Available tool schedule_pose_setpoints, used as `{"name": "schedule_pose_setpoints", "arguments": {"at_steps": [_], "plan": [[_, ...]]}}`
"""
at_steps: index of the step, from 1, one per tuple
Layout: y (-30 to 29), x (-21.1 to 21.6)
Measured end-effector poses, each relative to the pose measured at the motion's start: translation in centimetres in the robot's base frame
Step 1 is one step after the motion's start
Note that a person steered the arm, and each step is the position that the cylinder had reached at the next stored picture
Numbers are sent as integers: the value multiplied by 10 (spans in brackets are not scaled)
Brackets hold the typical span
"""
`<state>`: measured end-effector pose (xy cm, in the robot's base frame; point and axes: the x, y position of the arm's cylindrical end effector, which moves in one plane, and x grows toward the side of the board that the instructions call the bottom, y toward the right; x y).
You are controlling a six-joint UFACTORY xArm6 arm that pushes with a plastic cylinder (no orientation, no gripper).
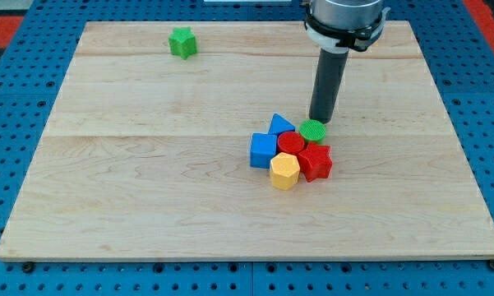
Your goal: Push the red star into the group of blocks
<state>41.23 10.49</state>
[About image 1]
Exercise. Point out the yellow hexagon block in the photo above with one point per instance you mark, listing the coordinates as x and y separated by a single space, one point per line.
284 171

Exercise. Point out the blue triangle block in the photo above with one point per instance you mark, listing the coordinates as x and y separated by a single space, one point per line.
280 124

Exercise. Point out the blue cube block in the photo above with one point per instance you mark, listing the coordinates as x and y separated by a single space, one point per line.
263 149

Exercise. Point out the wooden board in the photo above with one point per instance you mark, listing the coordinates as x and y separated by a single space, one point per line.
145 156

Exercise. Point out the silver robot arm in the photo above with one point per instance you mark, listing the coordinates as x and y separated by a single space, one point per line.
338 26

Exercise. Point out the green cylinder block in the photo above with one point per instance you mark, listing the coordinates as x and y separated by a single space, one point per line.
312 131

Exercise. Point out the red star block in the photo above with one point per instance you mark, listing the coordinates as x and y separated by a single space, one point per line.
315 161

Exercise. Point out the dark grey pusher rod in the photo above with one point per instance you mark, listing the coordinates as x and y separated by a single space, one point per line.
329 74

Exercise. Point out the red cylinder block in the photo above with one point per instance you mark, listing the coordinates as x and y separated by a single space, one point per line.
290 142

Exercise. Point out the green star block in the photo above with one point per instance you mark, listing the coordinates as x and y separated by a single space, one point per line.
182 42

